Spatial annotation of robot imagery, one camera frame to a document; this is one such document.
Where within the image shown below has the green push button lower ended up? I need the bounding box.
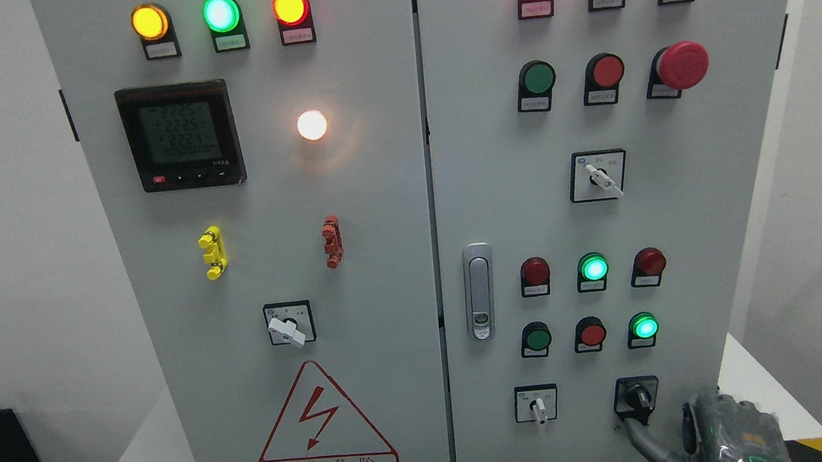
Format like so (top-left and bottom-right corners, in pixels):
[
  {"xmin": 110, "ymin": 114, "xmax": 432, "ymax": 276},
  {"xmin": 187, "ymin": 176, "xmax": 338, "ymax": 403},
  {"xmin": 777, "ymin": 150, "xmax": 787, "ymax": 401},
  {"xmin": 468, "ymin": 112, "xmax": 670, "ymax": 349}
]
[{"xmin": 520, "ymin": 321, "xmax": 552, "ymax": 358}]

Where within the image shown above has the white selector switch left door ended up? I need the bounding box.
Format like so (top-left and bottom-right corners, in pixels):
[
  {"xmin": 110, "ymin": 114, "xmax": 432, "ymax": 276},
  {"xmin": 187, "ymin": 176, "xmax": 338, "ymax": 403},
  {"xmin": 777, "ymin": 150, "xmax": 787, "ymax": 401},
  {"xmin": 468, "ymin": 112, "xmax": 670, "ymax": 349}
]
[{"xmin": 262, "ymin": 299, "xmax": 317, "ymax": 348}]

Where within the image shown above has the white lit indicator light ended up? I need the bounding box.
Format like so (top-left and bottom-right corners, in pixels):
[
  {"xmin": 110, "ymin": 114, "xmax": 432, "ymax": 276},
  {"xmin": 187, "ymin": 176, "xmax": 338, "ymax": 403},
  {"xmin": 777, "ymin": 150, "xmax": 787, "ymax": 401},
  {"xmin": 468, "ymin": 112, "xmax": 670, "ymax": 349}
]
[{"xmin": 296, "ymin": 108, "xmax": 328, "ymax": 142}]

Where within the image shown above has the yellow terminal connector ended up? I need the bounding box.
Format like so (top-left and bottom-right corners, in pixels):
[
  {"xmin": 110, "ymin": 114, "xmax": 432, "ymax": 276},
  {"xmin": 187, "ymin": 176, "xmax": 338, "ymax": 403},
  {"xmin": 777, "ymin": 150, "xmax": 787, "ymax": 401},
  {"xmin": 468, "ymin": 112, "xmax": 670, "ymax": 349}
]
[{"xmin": 198, "ymin": 225, "xmax": 228, "ymax": 281}]

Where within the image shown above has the red push button second row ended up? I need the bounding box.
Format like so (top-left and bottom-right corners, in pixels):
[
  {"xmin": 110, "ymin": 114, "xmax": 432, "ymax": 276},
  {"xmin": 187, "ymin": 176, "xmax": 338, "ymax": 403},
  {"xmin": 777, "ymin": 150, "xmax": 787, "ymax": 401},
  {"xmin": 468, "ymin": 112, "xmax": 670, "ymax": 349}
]
[{"xmin": 583, "ymin": 52, "xmax": 625, "ymax": 107}]

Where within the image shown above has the red emergency stop mushroom button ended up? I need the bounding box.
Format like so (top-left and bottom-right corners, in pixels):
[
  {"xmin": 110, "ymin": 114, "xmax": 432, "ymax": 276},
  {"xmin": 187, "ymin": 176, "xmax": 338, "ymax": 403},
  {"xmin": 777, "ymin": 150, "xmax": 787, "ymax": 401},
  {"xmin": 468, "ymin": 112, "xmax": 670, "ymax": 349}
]
[{"xmin": 646, "ymin": 40, "xmax": 709, "ymax": 100}]

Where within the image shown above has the silver door handle lock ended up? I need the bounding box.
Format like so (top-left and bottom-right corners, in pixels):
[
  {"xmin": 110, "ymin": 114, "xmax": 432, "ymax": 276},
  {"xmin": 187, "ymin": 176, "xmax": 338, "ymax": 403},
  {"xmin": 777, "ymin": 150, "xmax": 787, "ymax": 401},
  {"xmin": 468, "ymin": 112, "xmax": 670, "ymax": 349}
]
[{"xmin": 463, "ymin": 242, "xmax": 494, "ymax": 343}]

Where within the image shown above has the dark red indicator left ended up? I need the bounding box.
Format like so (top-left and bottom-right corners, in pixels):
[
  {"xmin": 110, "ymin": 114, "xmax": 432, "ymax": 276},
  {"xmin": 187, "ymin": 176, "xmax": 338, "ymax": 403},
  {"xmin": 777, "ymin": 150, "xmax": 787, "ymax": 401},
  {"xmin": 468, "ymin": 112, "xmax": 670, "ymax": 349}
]
[{"xmin": 520, "ymin": 257, "xmax": 551, "ymax": 297}]

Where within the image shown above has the dark red indicator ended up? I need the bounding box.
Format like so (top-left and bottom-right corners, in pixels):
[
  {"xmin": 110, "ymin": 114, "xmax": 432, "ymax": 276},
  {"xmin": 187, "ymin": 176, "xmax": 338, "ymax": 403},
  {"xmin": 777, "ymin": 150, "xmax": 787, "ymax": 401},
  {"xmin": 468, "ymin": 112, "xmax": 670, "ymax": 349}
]
[
  {"xmin": 520, "ymin": 257, "xmax": 551, "ymax": 297},
  {"xmin": 632, "ymin": 246, "xmax": 667, "ymax": 288}
]

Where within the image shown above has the red push button lower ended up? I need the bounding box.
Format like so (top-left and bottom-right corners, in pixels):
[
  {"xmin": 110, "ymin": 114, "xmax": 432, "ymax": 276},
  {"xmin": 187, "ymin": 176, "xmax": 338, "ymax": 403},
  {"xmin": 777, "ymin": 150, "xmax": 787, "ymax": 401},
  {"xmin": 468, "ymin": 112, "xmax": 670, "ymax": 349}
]
[{"xmin": 574, "ymin": 316, "xmax": 607, "ymax": 353}]

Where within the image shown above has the grey right cabinet door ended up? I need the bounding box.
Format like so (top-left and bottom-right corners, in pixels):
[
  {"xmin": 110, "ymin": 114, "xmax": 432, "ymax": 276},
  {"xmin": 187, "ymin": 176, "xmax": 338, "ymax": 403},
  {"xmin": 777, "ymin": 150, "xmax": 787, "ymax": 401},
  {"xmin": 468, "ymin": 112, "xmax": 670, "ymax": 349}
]
[{"xmin": 417, "ymin": 0, "xmax": 787, "ymax": 462}]

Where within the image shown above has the white selector switch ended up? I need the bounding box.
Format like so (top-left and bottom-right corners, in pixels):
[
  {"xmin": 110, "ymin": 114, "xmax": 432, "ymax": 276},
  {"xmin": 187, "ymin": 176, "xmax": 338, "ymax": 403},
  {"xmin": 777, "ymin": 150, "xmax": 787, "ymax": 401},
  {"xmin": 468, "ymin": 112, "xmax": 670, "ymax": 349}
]
[
  {"xmin": 569, "ymin": 148, "xmax": 627, "ymax": 203},
  {"xmin": 514, "ymin": 383, "xmax": 559, "ymax": 425}
]

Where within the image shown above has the green lit indicator middle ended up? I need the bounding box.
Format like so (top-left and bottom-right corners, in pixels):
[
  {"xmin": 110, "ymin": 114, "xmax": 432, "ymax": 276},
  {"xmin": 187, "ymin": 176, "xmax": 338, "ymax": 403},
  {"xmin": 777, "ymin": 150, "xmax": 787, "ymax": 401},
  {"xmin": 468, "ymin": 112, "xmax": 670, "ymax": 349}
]
[{"xmin": 577, "ymin": 251, "xmax": 609, "ymax": 293}]

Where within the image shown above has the green push button second row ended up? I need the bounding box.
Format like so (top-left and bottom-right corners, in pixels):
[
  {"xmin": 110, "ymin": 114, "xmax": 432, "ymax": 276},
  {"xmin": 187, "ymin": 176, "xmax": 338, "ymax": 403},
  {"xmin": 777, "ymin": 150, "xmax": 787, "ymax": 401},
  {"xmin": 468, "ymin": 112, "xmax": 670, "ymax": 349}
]
[{"xmin": 517, "ymin": 59, "xmax": 556, "ymax": 113}]

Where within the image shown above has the white selector switch lower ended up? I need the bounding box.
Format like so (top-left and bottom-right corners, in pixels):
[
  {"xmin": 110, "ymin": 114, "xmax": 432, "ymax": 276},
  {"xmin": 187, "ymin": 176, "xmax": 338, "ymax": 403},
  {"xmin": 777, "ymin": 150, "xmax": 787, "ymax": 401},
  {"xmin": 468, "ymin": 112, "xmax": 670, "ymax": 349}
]
[{"xmin": 514, "ymin": 383, "xmax": 559, "ymax": 425}]

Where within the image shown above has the dark red indicator right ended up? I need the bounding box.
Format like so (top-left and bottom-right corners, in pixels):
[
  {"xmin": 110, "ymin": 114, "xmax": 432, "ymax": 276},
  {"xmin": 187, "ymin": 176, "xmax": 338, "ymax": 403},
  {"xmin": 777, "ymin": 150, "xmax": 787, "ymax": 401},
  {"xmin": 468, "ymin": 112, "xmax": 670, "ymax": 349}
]
[{"xmin": 632, "ymin": 246, "xmax": 667, "ymax": 288}]

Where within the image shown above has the black rotary knob switch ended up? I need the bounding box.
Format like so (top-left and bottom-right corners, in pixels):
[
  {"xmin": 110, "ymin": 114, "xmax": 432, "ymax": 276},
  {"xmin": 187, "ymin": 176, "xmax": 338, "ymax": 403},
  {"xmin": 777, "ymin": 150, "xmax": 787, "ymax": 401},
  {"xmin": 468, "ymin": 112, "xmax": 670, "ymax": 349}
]
[{"xmin": 613, "ymin": 375, "xmax": 659, "ymax": 426}]

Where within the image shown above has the grey cabinet door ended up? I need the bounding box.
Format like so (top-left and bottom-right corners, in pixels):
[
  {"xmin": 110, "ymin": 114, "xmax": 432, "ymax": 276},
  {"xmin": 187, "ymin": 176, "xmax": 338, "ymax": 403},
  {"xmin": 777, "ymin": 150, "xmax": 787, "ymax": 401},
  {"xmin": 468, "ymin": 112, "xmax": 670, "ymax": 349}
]
[
  {"xmin": 31, "ymin": 0, "xmax": 451, "ymax": 462},
  {"xmin": 417, "ymin": 0, "xmax": 787, "ymax": 462}
]

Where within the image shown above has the red lit indicator light left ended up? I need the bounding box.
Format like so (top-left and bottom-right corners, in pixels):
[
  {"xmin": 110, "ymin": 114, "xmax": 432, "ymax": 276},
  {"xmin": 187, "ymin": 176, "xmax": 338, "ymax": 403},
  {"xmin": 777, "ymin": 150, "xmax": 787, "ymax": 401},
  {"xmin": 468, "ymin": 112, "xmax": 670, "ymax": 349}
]
[{"xmin": 271, "ymin": 0, "xmax": 316, "ymax": 46}]

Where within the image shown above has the grey left cabinet door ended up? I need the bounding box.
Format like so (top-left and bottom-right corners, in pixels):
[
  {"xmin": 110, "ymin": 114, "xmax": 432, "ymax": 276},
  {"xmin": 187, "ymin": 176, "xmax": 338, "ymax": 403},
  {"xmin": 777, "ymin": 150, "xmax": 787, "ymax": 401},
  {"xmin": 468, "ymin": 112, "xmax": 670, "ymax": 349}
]
[{"xmin": 31, "ymin": 0, "xmax": 451, "ymax": 462}]

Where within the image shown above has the white selector switch upper right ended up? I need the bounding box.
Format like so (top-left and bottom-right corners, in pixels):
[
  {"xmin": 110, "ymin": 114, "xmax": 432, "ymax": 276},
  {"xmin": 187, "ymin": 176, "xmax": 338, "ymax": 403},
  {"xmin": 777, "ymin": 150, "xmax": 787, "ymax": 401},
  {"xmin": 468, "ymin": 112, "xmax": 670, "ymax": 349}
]
[{"xmin": 569, "ymin": 148, "xmax": 627, "ymax": 203}]

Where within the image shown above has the black digital power meter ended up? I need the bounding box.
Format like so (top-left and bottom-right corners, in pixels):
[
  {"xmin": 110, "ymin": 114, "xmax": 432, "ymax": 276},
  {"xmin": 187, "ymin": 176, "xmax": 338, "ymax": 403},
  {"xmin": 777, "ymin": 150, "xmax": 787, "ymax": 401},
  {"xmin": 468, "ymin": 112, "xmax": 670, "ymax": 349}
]
[{"xmin": 114, "ymin": 79, "xmax": 248, "ymax": 193}]

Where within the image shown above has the green lit button lower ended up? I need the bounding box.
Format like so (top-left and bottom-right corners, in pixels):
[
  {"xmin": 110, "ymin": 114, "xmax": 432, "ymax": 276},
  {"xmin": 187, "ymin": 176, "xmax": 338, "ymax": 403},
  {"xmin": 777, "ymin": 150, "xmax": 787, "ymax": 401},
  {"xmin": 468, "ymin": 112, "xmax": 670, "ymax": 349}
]
[{"xmin": 626, "ymin": 311, "xmax": 660, "ymax": 349}]

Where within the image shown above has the green lit indicator light left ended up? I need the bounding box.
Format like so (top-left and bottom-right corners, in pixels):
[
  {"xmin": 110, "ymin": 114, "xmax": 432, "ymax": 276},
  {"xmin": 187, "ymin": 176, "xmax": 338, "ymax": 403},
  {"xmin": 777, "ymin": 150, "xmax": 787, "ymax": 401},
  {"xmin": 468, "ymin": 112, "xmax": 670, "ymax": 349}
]
[{"xmin": 202, "ymin": 0, "xmax": 250, "ymax": 52}]

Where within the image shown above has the yellow indicator light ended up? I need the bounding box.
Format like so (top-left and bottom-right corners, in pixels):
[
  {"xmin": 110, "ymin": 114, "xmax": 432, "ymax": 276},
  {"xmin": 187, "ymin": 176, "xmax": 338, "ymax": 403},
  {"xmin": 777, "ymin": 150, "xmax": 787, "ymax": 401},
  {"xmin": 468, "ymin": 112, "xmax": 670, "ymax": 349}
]
[{"xmin": 130, "ymin": 3, "xmax": 182, "ymax": 60}]

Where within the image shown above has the red electrical hazard sticker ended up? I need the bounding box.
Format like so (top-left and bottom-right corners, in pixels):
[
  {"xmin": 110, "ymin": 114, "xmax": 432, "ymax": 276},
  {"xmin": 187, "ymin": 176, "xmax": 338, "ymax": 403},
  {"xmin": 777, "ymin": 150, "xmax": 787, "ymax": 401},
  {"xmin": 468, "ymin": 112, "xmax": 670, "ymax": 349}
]
[{"xmin": 258, "ymin": 360, "xmax": 400, "ymax": 462}]

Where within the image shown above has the red terminal connector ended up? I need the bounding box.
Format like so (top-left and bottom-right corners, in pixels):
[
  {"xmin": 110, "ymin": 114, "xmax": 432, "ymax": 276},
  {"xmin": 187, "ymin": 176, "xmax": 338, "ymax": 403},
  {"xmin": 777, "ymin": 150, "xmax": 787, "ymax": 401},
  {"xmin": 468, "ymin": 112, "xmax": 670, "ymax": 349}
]
[{"xmin": 320, "ymin": 214, "xmax": 345, "ymax": 269}]

